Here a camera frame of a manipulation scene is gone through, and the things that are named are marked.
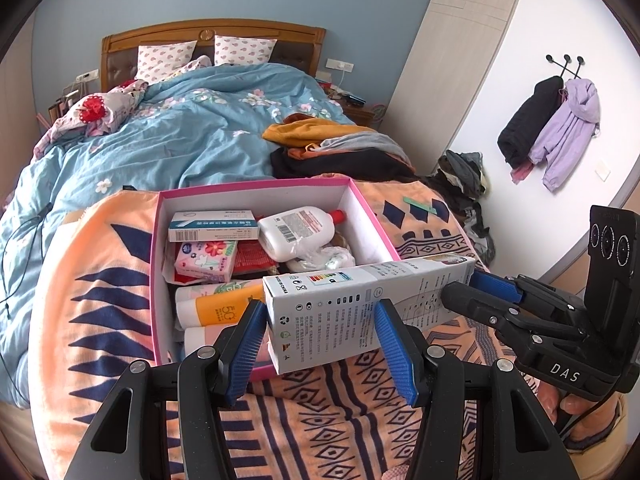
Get grey garment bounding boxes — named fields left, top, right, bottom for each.
left=320, top=130, right=416, bottom=171

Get pink tube white cap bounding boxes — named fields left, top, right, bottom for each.
left=184, top=325, right=236, bottom=358

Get pile of clothes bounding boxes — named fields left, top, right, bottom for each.
left=437, top=150, right=496, bottom=261

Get white lotion bottle red cap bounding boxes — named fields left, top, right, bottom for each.
left=257, top=207, right=347, bottom=262

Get purple hanging jacket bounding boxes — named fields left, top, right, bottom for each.
left=529, top=77, right=601, bottom=192

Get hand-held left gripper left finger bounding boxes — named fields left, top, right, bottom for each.
left=75, top=300, right=268, bottom=480

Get pink floral tissue packet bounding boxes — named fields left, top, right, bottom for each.
left=175, top=239, right=238, bottom=283

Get black cable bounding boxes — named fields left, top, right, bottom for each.
left=0, top=202, right=53, bottom=311

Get white red floral quilt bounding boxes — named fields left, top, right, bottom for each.
left=32, top=55, right=213, bottom=161

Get white pink-dotted pillow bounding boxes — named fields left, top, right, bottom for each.
left=214, top=35, right=277, bottom=67
left=136, top=40, right=198, bottom=83

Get long white box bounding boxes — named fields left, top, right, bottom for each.
left=262, top=252, right=477, bottom=375

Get white teal medicine box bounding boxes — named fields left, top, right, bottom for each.
left=167, top=210, right=261, bottom=242

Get black coat hooks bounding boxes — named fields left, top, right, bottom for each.
left=545, top=52, right=586, bottom=81

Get person's right hand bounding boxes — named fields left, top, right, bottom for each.
left=537, top=379, right=626, bottom=453

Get dark bedside table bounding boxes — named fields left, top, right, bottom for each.
left=315, top=72, right=383, bottom=128

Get orange patterned blanket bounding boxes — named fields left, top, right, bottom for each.
left=27, top=180, right=566, bottom=480

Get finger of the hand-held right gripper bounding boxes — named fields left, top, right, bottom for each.
left=440, top=280, right=548, bottom=356
left=470, top=270, right=583, bottom=328

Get light wood wardrobe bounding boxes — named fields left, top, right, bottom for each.
left=382, top=0, right=528, bottom=181

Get yellow garment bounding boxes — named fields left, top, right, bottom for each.
left=262, top=117, right=371, bottom=148

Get blue floral duvet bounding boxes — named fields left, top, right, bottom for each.
left=0, top=62, right=361, bottom=411

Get wooden bed headboard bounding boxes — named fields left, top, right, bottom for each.
left=100, top=19, right=327, bottom=92

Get pink cardboard box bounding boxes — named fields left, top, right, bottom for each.
left=150, top=177, right=403, bottom=381

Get crumpled white plastic bag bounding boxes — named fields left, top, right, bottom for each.
left=287, top=245, right=357, bottom=276

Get black garment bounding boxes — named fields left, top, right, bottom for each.
left=270, top=147, right=418, bottom=181

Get orange sunscreen tube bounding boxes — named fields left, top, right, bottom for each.
left=175, top=285, right=268, bottom=331

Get cluttered bedside table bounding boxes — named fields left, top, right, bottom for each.
left=47, top=87, right=83, bottom=121

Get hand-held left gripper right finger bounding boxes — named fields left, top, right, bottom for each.
left=375, top=300, right=576, bottom=480

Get red packet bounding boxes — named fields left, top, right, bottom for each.
left=232, top=240, right=273, bottom=273

